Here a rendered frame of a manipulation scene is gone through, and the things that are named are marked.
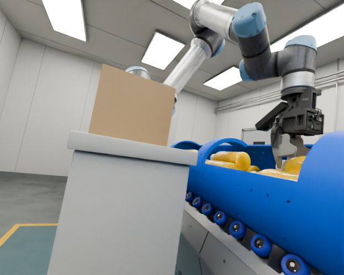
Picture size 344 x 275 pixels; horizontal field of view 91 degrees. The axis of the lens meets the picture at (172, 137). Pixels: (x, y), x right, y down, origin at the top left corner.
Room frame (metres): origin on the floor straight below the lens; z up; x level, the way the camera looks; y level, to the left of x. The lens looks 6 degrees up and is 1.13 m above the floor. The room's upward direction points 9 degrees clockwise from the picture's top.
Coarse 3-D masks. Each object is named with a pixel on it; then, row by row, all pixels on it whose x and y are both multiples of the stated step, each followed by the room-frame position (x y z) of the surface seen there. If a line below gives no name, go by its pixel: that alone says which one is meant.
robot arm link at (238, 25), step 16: (208, 0) 0.58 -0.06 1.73; (192, 16) 0.63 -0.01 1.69; (208, 16) 0.54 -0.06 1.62; (224, 16) 0.46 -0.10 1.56; (240, 16) 0.38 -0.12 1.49; (256, 16) 0.36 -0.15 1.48; (224, 32) 0.48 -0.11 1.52; (240, 32) 0.40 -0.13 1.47; (256, 32) 0.39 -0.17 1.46; (240, 48) 0.45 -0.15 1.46; (256, 48) 0.42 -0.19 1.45
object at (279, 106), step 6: (282, 102) 0.46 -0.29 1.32; (276, 108) 0.47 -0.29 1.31; (282, 108) 0.45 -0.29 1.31; (270, 114) 0.49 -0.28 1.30; (276, 114) 0.47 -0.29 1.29; (264, 120) 0.51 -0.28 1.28; (270, 120) 0.50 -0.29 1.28; (258, 126) 0.53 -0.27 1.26; (264, 126) 0.52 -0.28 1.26; (270, 126) 0.52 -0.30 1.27
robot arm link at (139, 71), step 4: (128, 68) 0.64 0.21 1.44; (132, 68) 0.63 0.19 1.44; (136, 68) 0.63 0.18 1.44; (140, 68) 0.64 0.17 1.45; (132, 72) 0.61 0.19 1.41; (136, 72) 0.61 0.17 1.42; (140, 72) 0.62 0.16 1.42; (144, 72) 0.63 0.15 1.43; (144, 76) 0.61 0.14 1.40; (148, 76) 0.64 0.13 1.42
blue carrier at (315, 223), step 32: (256, 160) 0.70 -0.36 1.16; (320, 160) 0.28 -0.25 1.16; (192, 192) 0.75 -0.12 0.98; (224, 192) 0.48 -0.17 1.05; (256, 192) 0.37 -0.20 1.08; (288, 192) 0.31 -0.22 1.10; (320, 192) 0.26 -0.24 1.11; (256, 224) 0.40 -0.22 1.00; (288, 224) 0.31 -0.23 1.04; (320, 224) 0.26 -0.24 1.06; (320, 256) 0.28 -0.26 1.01
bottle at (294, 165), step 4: (300, 156) 0.41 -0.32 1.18; (304, 156) 0.40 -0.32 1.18; (288, 160) 0.43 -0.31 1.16; (292, 160) 0.42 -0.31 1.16; (296, 160) 0.41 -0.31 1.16; (300, 160) 0.40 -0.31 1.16; (284, 164) 0.45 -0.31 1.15; (288, 164) 0.42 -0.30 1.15; (292, 164) 0.41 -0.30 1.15; (296, 164) 0.40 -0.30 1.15; (300, 164) 0.39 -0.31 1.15; (284, 168) 0.45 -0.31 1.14; (288, 168) 0.42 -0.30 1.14; (292, 168) 0.41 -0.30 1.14; (296, 168) 0.40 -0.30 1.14; (300, 168) 0.39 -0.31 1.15
